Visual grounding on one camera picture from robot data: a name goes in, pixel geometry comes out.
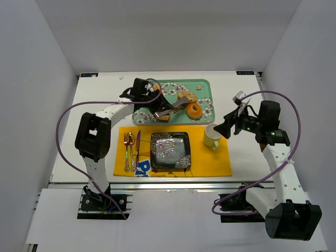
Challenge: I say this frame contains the iridescent table knife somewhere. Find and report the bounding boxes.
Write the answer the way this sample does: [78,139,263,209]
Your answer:
[135,130,141,170]

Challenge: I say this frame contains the pale speckled bagel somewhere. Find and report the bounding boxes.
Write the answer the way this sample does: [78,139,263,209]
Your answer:
[177,90,198,103]

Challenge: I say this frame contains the iridescent fork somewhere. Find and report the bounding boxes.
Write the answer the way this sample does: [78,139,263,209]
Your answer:
[123,133,130,173]

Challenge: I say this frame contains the pale green white mug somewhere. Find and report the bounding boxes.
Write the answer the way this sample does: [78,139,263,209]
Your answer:
[203,124,222,150]

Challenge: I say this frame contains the metal serving tongs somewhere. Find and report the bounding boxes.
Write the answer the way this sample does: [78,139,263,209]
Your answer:
[154,96,190,118]

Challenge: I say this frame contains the left blue corner label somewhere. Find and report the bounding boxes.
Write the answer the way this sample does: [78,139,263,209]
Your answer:
[80,72,98,78]

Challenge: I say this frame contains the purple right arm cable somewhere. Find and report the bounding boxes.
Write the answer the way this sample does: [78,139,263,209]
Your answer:
[211,90,301,216]

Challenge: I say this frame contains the iridescent spoon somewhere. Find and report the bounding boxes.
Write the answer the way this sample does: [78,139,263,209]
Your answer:
[128,132,135,173]

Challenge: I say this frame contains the orange bread loaf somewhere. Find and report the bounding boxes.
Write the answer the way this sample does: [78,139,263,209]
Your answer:
[152,85,163,95]

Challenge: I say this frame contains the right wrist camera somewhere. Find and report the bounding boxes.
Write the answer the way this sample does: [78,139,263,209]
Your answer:
[233,91,250,117]

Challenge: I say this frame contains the black floral square plate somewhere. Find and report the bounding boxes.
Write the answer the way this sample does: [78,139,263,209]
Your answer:
[150,132,192,170]

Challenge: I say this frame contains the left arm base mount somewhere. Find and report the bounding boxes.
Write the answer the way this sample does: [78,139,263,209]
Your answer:
[77,186,133,220]

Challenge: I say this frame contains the green floral serving tray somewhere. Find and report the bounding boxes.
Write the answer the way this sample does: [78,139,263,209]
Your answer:
[132,79,215,125]

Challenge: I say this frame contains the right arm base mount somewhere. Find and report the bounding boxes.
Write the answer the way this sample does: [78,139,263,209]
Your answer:
[219,192,265,223]

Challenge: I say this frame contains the brown bread slice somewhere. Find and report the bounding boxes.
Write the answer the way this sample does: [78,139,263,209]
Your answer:
[157,115,170,122]

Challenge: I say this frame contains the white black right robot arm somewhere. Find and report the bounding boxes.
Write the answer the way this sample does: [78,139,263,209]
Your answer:
[218,100,322,241]

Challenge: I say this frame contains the golden glazed bagel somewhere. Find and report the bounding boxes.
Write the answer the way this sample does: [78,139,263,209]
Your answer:
[186,102,203,119]

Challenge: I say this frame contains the right blue corner label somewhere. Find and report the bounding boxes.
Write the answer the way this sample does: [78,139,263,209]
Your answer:
[236,71,255,75]

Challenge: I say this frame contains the blue corner label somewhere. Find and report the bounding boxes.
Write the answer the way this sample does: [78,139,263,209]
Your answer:
[236,71,255,75]
[80,72,98,78]

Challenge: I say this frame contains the aluminium table frame rail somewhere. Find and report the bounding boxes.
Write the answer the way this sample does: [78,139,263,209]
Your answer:
[47,182,275,190]

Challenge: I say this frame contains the yellow cloth placemat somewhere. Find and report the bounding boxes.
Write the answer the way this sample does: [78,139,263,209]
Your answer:
[107,125,232,178]

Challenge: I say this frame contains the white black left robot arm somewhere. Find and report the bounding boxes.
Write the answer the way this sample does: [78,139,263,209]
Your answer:
[75,78,232,198]

